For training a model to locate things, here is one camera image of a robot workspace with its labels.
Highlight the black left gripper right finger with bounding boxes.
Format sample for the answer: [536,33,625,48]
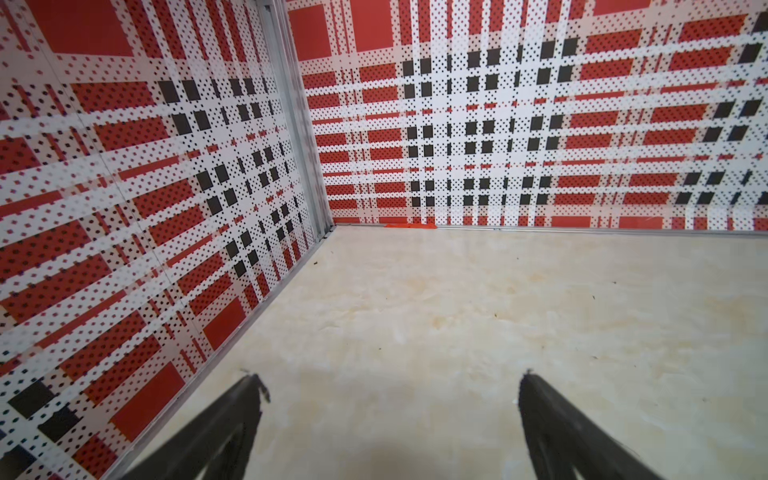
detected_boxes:
[518,371,659,480]

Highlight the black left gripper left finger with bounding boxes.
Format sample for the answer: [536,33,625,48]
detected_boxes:
[123,374,270,480]

